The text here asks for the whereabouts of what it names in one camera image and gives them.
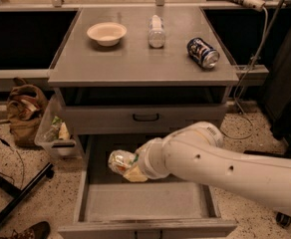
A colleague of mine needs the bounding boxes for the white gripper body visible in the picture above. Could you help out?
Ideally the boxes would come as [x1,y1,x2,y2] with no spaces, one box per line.
[137,137,169,179]

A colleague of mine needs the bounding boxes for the green white 7up can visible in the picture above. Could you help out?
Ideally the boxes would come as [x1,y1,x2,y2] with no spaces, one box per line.
[108,149,138,175]

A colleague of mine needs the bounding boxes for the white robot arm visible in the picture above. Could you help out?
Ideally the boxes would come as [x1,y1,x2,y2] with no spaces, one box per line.
[124,121,291,216]

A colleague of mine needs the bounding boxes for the open grey middle drawer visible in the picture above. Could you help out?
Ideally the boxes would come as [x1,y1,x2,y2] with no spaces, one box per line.
[59,134,237,239]

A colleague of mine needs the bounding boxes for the closed grey top drawer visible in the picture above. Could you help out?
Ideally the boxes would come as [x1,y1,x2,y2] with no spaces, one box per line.
[61,104,227,134]

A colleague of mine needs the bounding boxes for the grey drawer cabinet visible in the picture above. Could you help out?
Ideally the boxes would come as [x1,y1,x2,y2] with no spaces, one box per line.
[47,5,240,239]

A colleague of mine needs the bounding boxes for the blue pepsi can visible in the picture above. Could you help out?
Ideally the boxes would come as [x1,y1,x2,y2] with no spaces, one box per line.
[186,37,220,70]

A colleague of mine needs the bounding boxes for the clear plastic storage bin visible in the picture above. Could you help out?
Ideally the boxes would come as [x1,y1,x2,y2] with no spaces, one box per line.
[35,95,80,158]

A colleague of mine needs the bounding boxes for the brown shoe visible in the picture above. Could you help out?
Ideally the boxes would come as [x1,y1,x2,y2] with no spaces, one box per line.
[0,221,51,239]

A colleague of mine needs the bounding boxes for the white paper bowl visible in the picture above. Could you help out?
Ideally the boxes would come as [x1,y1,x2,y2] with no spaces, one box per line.
[87,22,127,47]

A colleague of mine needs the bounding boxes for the brown fabric bag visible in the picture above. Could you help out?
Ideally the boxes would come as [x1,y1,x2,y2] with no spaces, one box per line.
[7,78,48,147]

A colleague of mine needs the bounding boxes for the black office chair base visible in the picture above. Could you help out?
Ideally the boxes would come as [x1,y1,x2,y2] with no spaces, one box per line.
[244,150,291,229]

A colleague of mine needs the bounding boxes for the black metal stand legs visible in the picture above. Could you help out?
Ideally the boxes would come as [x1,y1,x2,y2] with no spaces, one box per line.
[0,115,55,231]

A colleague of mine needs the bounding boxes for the grey cable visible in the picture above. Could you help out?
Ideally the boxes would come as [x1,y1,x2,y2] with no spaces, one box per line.
[218,0,291,141]

